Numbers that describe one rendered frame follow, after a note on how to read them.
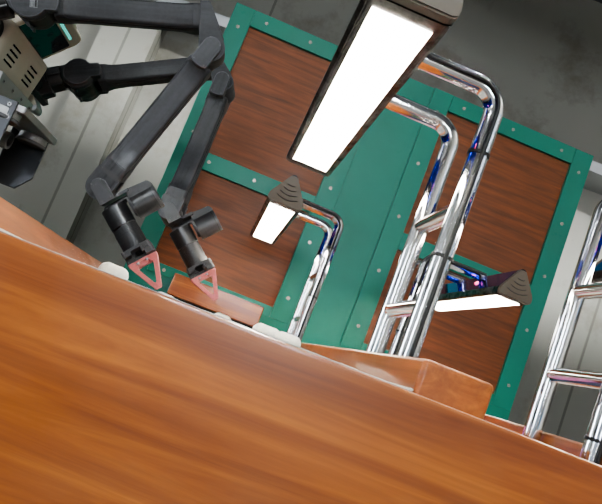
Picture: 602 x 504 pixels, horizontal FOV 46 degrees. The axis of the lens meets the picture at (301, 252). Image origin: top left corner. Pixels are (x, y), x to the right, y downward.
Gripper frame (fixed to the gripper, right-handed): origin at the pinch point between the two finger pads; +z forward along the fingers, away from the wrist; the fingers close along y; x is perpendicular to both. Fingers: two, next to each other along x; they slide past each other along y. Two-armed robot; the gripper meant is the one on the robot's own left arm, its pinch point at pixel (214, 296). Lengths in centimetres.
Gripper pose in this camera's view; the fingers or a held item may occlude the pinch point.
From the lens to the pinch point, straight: 182.1
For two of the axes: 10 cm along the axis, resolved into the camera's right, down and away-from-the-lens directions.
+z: 4.6, 8.9, -0.2
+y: -1.4, 1.0, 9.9
